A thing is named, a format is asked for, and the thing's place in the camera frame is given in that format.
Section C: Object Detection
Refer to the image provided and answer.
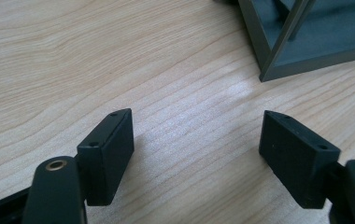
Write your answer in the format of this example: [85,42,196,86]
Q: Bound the grey metal frame rack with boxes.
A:
[213,0,355,83]

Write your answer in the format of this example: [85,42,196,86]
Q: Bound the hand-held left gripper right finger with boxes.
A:
[258,109,342,210]

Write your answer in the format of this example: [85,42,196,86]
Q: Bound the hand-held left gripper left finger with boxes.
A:
[77,107,135,207]

